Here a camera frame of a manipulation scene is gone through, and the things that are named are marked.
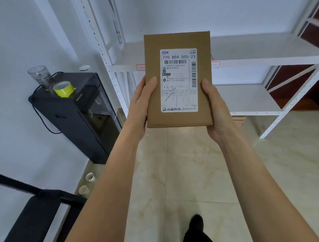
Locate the white metal shelf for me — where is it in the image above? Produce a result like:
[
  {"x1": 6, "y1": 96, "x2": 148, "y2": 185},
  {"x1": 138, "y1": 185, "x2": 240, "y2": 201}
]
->
[{"x1": 71, "y1": 0, "x2": 319, "y2": 140}]

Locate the person's right forearm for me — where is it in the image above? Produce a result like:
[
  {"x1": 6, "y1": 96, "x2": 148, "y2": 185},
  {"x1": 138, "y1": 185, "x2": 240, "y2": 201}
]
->
[{"x1": 219, "y1": 134, "x2": 319, "y2": 242}]

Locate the dark red door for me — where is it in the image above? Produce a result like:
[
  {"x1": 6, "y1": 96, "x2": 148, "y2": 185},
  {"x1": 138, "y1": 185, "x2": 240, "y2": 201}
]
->
[{"x1": 265, "y1": 15, "x2": 319, "y2": 111}]

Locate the person's right hand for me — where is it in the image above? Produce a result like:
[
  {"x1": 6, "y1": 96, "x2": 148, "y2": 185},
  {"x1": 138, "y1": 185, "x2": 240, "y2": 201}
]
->
[{"x1": 201, "y1": 78, "x2": 240, "y2": 148}]

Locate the cardboard parcel label 770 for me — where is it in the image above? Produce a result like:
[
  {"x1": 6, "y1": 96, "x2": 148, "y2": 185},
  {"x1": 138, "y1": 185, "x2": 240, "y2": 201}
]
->
[{"x1": 144, "y1": 31, "x2": 214, "y2": 128}]

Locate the person's left forearm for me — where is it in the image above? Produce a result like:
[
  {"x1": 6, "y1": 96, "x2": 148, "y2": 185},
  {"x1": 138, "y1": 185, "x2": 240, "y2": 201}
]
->
[{"x1": 64, "y1": 131, "x2": 143, "y2": 242}]

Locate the person's left hand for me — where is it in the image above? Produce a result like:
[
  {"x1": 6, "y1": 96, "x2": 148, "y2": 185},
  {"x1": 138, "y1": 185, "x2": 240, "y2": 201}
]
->
[{"x1": 124, "y1": 75, "x2": 158, "y2": 143}]

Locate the black water dispenser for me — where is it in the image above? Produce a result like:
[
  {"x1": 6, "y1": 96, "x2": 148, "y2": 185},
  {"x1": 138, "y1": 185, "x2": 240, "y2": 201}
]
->
[{"x1": 28, "y1": 72, "x2": 123, "y2": 165}]

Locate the person's black right shoe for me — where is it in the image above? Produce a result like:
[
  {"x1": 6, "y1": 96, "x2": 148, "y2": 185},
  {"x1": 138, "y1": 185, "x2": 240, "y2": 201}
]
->
[{"x1": 188, "y1": 214, "x2": 204, "y2": 234}]

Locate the clear glass pitcher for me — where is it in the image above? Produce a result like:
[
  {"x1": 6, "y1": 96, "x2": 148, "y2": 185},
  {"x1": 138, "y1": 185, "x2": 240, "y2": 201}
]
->
[{"x1": 27, "y1": 65, "x2": 56, "y2": 91}]

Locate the black metal screen stand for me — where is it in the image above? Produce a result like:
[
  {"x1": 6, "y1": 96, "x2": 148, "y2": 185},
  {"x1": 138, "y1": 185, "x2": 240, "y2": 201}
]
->
[{"x1": 0, "y1": 173, "x2": 88, "y2": 242}]

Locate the yellow tape roll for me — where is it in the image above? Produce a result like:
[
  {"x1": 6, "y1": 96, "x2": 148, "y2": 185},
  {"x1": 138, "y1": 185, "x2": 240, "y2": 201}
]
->
[{"x1": 53, "y1": 81, "x2": 76, "y2": 98}]

